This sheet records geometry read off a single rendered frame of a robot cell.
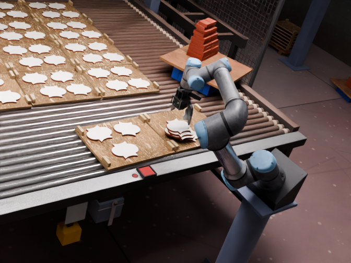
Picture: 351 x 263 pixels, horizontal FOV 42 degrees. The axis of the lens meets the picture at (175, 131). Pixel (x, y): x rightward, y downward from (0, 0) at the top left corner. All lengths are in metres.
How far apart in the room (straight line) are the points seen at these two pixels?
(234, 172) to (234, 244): 0.60
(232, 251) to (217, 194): 1.15
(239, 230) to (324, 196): 1.82
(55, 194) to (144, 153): 0.54
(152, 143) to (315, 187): 2.23
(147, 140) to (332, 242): 1.96
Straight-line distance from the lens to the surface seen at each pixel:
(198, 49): 3.23
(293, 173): 2.42
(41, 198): 2.05
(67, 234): 2.21
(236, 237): 2.62
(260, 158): 2.23
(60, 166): 2.21
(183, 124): 2.54
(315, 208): 4.10
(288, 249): 3.60
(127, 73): 3.04
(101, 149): 2.32
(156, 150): 2.40
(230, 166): 2.12
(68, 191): 2.09
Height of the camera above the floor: 2.32
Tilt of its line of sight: 32 degrees down
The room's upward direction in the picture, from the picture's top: 17 degrees clockwise
